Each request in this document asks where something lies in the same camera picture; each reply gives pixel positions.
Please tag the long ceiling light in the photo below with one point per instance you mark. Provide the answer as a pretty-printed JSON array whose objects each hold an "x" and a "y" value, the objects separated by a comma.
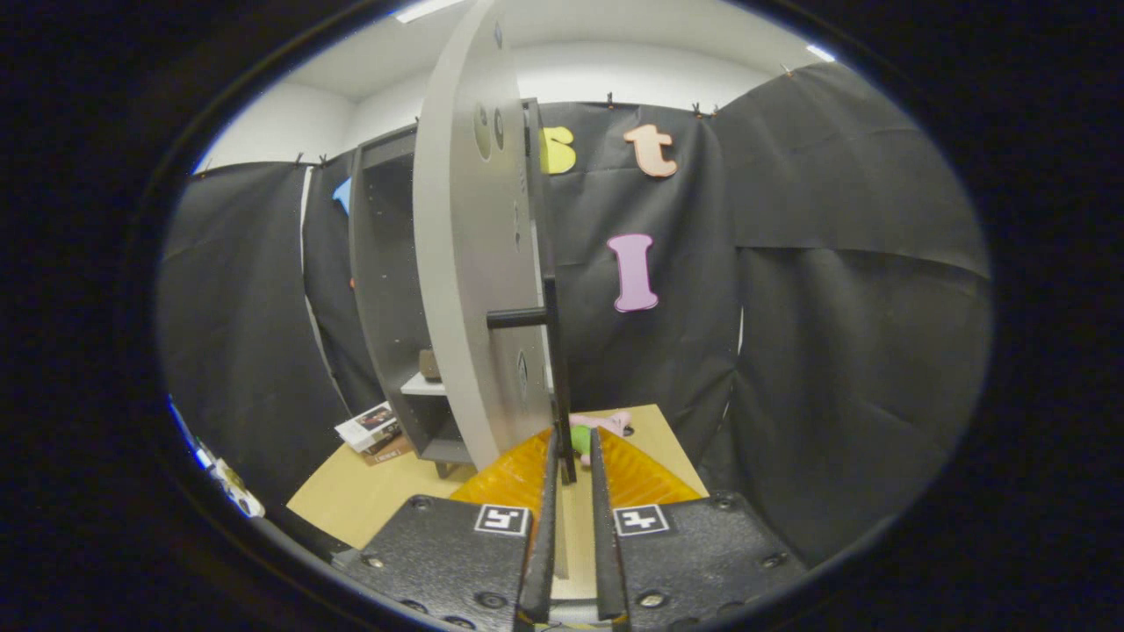
[{"x": 426, "y": 9}]

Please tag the grey shoe cabinet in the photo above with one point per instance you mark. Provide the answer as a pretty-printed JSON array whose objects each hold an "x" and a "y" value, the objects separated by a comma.
[{"x": 465, "y": 263}]

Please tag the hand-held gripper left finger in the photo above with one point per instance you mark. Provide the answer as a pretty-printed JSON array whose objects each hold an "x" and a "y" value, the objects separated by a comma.
[{"x": 544, "y": 544}]

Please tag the brown fuzzy slipper shoe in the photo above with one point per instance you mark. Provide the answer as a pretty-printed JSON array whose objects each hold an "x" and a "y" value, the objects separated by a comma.
[{"x": 429, "y": 366}]

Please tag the stack of white books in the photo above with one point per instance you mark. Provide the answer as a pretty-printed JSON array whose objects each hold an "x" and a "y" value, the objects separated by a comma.
[{"x": 369, "y": 426}]

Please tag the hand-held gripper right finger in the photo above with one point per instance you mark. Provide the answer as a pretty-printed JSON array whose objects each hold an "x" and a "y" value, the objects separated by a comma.
[{"x": 606, "y": 553}]

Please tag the small ceiling light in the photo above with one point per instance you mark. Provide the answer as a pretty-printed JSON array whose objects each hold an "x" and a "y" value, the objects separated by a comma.
[{"x": 821, "y": 53}]

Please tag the pink green plush toy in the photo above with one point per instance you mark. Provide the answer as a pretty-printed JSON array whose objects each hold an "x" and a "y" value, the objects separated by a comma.
[{"x": 606, "y": 423}]

